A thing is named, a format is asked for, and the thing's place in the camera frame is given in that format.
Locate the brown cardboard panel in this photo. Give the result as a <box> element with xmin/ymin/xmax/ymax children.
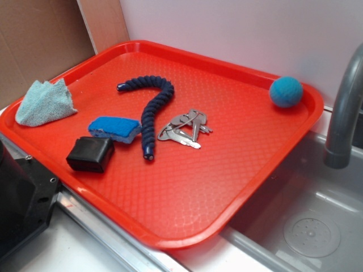
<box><xmin>1</xmin><ymin>1</ymin><xmax>129</xmax><ymax>108</ymax></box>

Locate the silver key bunch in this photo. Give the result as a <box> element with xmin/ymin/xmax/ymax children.
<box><xmin>157</xmin><ymin>109</ymin><xmax>213</xmax><ymax>149</ymax></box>

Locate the grey faucet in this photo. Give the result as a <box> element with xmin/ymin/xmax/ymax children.
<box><xmin>324</xmin><ymin>45</ymin><xmax>362</xmax><ymax>169</ymax></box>

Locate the red plastic tray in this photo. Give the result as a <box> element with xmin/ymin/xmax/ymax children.
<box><xmin>1</xmin><ymin>41</ymin><xmax>324</xmax><ymax>249</ymax></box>

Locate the blue sponge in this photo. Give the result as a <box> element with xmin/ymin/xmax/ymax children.
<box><xmin>88</xmin><ymin>116</ymin><xmax>142</xmax><ymax>144</ymax></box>

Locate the grey plastic sink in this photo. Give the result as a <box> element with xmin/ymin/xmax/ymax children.
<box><xmin>222</xmin><ymin>133</ymin><xmax>362</xmax><ymax>271</ymax></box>

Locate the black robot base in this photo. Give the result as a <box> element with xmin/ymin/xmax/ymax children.
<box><xmin>1</xmin><ymin>143</ymin><xmax>60</xmax><ymax>261</ymax></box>

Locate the blue ball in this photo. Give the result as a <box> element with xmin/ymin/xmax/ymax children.
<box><xmin>269</xmin><ymin>76</ymin><xmax>303</xmax><ymax>108</ymax></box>

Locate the light blue cloth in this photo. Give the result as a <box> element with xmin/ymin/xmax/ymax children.
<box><xmin>15</xmin><ymin>79</ymin><xmax>78</xmax><ymax>127</ymax></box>

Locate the black rectangular box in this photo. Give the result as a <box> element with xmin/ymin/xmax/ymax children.
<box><xmin>66</xmin><ymin>137</ymin><xmax>115</xmax><ymax>173</ymax></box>

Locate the dark blue rope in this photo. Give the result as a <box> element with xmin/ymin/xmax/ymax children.
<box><xmin>116</xmin><ymin>75</ymin><xmax>175</xmax><ymax>163</ymax></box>

